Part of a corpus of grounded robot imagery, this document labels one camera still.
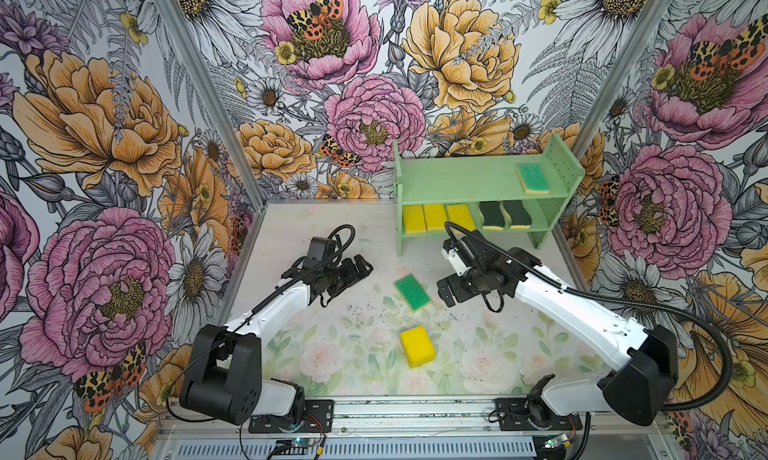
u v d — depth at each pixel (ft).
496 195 3.56
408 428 2.40
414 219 3.24
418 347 2.71
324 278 2.22
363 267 2.63
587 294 1.53
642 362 1.32
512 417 2.40
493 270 1.81
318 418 2.41
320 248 2.26
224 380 1.38
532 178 2.92
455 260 2.17
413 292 3.11
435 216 3.28
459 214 3.37
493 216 3.27
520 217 3.26
